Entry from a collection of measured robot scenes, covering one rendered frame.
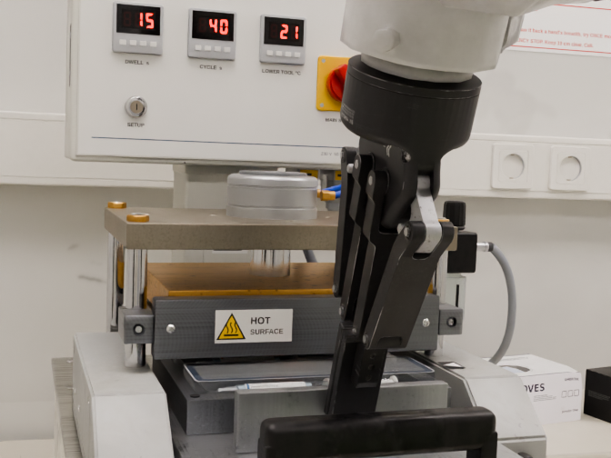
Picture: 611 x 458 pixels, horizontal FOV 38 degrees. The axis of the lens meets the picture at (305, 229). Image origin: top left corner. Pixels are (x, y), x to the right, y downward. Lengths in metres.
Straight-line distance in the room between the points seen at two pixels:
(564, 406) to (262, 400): 0.82
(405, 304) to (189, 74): 0.45
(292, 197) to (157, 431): 0.24
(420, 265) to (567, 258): 1.06
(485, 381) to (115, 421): 0.28
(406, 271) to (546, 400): 0.86
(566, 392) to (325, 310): 0.71
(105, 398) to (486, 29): 0.34
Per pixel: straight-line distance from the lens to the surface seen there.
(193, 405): 0.62
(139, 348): 0.69
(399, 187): 0.49
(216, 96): 0.90
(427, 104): 0.47
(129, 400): 0.62
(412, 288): 0.50
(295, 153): 0.91
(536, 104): 1.50
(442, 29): 0.46
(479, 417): 0.57
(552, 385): 1.33
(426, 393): 0.63
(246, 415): 0.59
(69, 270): 1.32
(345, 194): 0.56
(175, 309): 0.66
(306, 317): 0.69
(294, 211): 0.74
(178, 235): 0.67
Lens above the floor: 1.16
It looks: 5 degrees down
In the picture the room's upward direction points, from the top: 2 degrees clockwise
